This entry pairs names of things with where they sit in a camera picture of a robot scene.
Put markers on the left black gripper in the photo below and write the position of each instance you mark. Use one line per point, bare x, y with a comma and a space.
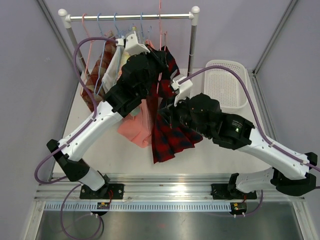
159, 57

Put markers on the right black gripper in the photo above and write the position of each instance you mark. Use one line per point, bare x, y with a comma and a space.
170, 112

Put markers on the red plaid skirt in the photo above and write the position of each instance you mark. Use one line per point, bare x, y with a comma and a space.
166, 141

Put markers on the salmon pink skirt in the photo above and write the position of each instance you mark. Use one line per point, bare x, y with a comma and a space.
138, 129

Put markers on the blue wire hanger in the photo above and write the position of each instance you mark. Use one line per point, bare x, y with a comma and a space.
146, 35
100, 30
120, 32

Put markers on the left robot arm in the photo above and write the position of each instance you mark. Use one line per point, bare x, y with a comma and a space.
139, 75

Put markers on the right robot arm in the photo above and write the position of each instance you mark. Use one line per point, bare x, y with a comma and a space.
288, 175

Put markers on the floral pastel garment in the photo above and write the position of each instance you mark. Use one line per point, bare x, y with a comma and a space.
123, 60

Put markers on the white plastic basket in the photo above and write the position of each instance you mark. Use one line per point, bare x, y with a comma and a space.
224, 87

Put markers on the white garment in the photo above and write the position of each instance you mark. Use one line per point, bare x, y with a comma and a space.
113, 71

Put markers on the white metal clothes rack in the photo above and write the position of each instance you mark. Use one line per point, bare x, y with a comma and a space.
193, 16

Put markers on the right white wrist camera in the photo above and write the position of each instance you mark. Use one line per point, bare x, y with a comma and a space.
181, 87

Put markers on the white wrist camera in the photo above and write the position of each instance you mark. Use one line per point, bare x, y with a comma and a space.
142, 49
181, 87

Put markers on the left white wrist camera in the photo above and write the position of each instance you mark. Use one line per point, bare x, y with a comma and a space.
142, 49

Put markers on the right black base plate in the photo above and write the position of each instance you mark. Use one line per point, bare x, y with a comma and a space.
224, 191

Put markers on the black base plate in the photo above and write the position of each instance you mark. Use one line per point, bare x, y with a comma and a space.
113, 191
224, 191

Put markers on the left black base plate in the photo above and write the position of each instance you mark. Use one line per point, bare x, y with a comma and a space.
113, 191

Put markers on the aluminium mounting rail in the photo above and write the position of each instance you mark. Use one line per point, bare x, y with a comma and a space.
167, 188

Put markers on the white slotted cable duct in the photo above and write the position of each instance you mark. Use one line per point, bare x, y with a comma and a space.
119, 206

